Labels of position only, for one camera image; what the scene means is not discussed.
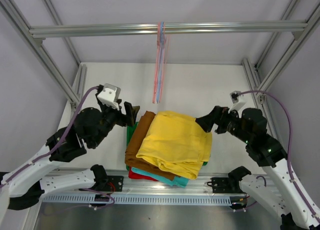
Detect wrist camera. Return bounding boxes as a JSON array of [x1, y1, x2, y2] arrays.
[[230, 91, 247, 112], [96, 83, 121, 110]]

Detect red trousers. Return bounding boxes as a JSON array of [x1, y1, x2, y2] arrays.
[[128, 169, 157, 182]]

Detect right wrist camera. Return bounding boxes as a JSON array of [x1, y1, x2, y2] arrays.
[[230, 91, 247, 112]]

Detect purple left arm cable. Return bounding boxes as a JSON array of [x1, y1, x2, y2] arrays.
[[0, 85, 101, 191]]

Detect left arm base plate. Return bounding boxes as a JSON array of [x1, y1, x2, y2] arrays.
[[103, 176, 124, 192]]

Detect pink hanger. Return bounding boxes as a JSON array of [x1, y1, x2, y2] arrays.
[[152, 22, 162, 104], [153, 21, 163, 104], [160, 26, 170, 101]]

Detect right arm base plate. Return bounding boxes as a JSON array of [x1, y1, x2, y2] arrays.
[[206, 177, 237, 194]]

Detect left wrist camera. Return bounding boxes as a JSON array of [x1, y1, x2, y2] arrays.
[[96, 83, 121, 110]]

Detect aluminium frame posts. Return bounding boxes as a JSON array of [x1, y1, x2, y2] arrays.
[[241, 0, 320, 146], [0, 0, 88, 121]]

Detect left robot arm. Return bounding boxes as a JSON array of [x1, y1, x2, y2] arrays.
[[0, 102, 140, 211]]

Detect aluminium front frame rail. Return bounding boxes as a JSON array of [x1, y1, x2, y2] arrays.
[[39, 169, 306, 197]]

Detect blue hanger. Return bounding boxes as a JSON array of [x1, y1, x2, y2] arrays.
[[157, 21, 166, 103], [155, 21, 166, 103]]

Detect teal trousers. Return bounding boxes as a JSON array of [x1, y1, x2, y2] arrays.
[[130, 167, 189, 188]]

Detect white slotted cable duct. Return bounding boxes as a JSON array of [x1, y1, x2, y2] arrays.
[[43, 194, 232, 206]]

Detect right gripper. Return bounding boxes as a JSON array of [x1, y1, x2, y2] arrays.
[[195, 105, 251, 143]]

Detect brown trousers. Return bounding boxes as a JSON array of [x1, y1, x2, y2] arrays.
[[124, 111, 176, 181]]

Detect aluminium left frame posts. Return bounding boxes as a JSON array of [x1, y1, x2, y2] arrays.
[[0, 0, 88, 121]]

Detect yellow trousers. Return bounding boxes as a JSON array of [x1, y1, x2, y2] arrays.
[[136, 111, 213, 180]]

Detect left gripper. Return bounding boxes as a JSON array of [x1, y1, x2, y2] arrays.
[[91, 93, 140, 147]]

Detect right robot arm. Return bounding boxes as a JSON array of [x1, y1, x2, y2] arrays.
[[195, 106, 320, 230]]

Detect aluminium hanging rail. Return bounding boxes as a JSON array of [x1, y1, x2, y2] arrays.
[[29, 20, 307, 38]]

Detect aluminium right frame posts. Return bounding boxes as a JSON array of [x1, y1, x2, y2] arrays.
[[241, 0, 320, 146]]

